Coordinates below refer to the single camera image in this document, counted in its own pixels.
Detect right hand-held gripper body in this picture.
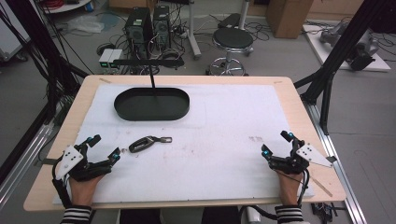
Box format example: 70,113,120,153
268,142,334,175

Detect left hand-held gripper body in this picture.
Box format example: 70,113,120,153
54,145,113,183

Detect black car key with ring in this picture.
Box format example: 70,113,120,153
128,135,174,154

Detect black oval tray hanger stand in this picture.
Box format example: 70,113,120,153
112,58,191,122

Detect person's left hand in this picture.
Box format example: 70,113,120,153
68,173,106,208

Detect person's right hand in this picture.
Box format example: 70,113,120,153
275,169,304,207

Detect thin wooden strip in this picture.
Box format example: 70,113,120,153
308,176,334,198

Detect white foam mat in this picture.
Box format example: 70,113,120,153
51,83,316,206

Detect white power supply boxes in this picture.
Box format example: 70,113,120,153
98,48,124,70

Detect person's dark trouser legs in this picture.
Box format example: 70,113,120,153
119,205,241,224

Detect white floor platform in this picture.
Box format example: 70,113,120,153
302,23,392,73

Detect grey robot parts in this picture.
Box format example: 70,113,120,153
318,21,381,72

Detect black round stool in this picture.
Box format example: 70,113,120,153
205,27,255,77

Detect clear plastic bag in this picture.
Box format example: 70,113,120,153
65,14,106,35

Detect large black computer tower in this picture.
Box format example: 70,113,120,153
123,7,154,61

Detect wooden cabinet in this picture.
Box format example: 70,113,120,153
265,0,315,40

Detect slim black computer tower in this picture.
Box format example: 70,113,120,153
151,4,173,51

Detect round white table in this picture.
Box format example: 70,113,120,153
39,0,93,15

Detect white desk leg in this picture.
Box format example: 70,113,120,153
186,0,204,61

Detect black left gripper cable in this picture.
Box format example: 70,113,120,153
51,157,73,209

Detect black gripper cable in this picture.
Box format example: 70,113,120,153
51,157,73,209
238,167,311,221

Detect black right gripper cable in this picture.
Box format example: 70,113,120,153
238,167,311,221

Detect aluminium rail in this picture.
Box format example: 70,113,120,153
304,100,369,224
0,121,56,207

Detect circuit board with wires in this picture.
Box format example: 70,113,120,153
310,202,345,219

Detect black metal frame stand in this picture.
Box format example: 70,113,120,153
0,0,92,186
293,0,396,136

